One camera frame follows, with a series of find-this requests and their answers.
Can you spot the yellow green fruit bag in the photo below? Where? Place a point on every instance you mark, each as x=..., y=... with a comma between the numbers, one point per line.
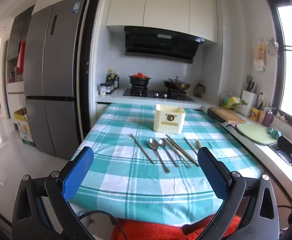
x=231, y=102

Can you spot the black range hood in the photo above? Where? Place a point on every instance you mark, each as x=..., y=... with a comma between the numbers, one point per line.
x=161, y=43

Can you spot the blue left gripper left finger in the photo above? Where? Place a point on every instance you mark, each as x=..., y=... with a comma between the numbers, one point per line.
x=74, y=172

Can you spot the black clay pot red lid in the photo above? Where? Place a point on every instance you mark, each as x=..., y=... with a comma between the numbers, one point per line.
x=139, y=80

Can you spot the steel spoon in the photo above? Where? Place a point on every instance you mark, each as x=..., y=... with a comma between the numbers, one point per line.
x=162, y=143
x=154, y=146

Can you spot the cream utensil holder box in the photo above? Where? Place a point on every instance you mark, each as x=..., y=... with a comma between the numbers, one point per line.
x=169, y=119

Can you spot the spice jar rack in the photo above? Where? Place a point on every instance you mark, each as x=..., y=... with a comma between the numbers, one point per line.
x=106, y=88

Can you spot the red towel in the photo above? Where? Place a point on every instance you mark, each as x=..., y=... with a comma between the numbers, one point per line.
x=144, y=230

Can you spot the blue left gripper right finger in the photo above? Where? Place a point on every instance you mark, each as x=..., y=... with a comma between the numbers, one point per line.
x=216, y=173

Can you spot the teal plaid tablecloth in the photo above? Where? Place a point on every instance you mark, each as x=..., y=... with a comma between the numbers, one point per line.
x=124, y=183

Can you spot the wok with glass lid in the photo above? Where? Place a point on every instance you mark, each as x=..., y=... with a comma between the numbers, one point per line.
x=176, y=84

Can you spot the white knife block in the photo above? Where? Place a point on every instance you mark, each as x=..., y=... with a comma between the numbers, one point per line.
x=248, y=101

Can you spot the wall calendar hanging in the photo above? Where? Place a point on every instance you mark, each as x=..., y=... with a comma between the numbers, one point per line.
x=260, y=57

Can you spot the purple soap bottle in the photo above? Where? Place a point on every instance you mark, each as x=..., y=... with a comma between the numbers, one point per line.
x=269, y=116

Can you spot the black gas stove top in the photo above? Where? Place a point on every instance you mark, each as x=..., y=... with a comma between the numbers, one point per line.
x=158, y=94

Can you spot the cardboard box on floor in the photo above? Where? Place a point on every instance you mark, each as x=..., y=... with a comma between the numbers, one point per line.
x=23, y=125

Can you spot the grey multi-door refrigerator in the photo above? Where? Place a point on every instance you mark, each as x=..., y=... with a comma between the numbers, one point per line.
x=49, y=77

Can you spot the wooden cutting board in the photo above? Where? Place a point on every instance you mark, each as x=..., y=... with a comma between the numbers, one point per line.
x=224, y=115

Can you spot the sauce bottles group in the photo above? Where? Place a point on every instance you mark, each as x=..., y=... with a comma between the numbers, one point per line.
x=113, y=76

